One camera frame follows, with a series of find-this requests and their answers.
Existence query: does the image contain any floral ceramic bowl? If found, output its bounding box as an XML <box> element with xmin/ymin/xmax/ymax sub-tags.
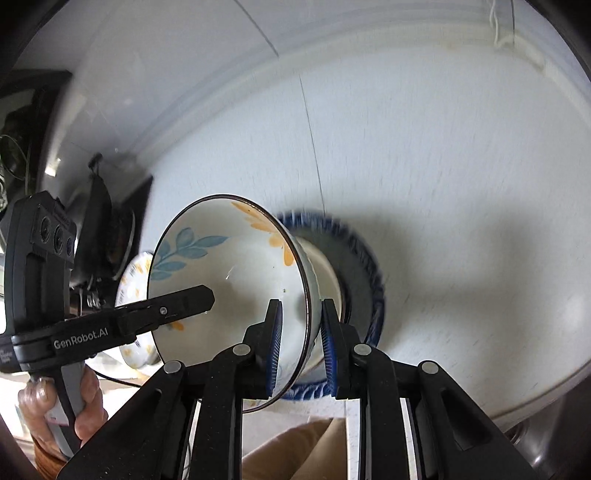
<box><xmin>147</xmin><ymin>194</ymin><xmax>342</xmax><ymax>401</ymax></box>

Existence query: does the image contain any person's left hand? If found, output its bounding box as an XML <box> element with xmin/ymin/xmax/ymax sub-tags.
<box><xmin>18</xmin><ymin>366</ymin><xmax>108</xmax><ymax>460</ymax></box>

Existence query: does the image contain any floral plate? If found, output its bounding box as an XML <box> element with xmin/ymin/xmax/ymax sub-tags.
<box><xmin>115</xmin><ymin>252</ymin><xmax>159</xmax><ymax>370</ymax></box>

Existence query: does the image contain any black wok with lid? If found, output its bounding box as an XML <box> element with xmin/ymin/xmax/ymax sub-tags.
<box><xmin>66</xmin><ymin>153</ymin><xmax>152</xmax><ymax>289</ymax></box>

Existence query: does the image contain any blue patterned bowl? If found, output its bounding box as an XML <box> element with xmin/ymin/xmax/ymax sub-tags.
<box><xmin>271</xmin><ymin>209</ymin><xmax>387</xmax><ymax>402</ymax></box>

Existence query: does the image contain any white power cable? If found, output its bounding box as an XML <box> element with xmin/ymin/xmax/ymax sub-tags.
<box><xmin>486</xmin><ymin>0</ymin><xmax>516</xmax><ymax>50</ymax></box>

